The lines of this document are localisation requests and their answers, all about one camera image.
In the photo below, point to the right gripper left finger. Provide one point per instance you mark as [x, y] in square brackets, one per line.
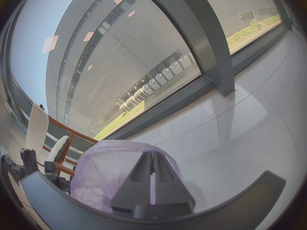
[136, 188]

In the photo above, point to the white chair with wooden legs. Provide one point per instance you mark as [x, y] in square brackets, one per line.
[36, 126]

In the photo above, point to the purple plastic bag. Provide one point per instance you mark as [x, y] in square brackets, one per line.
[100, 166]

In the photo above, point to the window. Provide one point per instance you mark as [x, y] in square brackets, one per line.
[215, 44]

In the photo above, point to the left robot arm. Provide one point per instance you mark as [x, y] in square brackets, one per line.
[28, 159]

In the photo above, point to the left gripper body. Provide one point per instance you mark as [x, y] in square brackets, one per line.
[62, 183]

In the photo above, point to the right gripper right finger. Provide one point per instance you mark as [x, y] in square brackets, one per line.
[170, 188]

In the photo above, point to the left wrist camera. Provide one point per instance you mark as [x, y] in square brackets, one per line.
[50, 169]

